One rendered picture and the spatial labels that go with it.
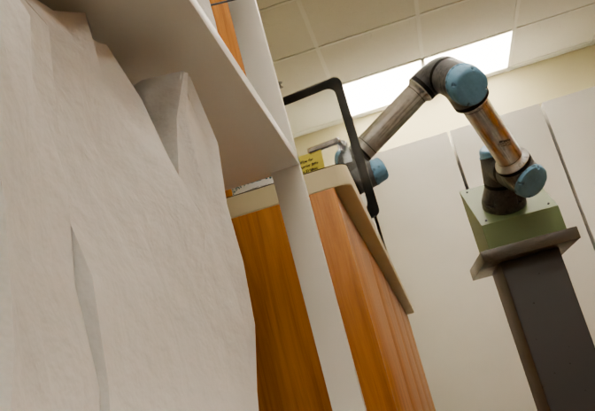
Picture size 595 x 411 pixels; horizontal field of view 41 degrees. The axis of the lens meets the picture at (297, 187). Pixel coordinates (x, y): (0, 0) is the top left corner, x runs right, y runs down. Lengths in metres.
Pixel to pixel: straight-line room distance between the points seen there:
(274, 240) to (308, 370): 0.23
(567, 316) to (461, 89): 0.83
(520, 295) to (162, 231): 2.19
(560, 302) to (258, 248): 1.53
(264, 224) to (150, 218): 0.81
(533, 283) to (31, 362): 2.44
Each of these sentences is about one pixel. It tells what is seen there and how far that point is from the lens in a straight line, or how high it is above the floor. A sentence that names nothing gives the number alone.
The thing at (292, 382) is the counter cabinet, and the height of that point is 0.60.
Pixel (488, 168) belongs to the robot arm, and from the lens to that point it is 2.75.
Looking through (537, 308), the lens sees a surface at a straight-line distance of 2.72.
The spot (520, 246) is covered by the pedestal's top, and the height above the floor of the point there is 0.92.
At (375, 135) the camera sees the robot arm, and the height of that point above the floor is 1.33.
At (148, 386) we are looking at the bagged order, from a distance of 0.54.
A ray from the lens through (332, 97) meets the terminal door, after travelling 2.15.
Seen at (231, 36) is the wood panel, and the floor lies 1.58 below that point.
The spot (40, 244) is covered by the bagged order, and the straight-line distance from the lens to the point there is 0.44.
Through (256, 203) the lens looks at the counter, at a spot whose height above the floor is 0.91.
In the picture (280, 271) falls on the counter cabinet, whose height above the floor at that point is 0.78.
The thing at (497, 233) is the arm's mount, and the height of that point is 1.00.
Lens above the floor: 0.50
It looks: 17 degrees up
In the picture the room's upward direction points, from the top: 15 degrees counter-clockwise
